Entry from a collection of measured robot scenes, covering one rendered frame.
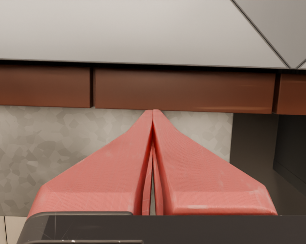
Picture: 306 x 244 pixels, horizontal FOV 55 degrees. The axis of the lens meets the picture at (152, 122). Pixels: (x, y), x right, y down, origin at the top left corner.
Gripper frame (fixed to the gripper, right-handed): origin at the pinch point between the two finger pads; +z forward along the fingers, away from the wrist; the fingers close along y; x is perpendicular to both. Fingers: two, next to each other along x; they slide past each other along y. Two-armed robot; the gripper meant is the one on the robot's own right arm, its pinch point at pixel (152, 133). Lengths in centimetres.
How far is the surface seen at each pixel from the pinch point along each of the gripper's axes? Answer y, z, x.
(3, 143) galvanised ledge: 22.9, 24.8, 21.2
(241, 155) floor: -35, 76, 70
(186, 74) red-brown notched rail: -3.3, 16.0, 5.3
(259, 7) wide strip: -8.5, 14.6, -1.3
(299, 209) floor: -60, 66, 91
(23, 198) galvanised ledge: 20.4, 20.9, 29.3
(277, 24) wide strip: -10.1, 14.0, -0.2
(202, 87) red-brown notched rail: -4.9, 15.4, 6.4
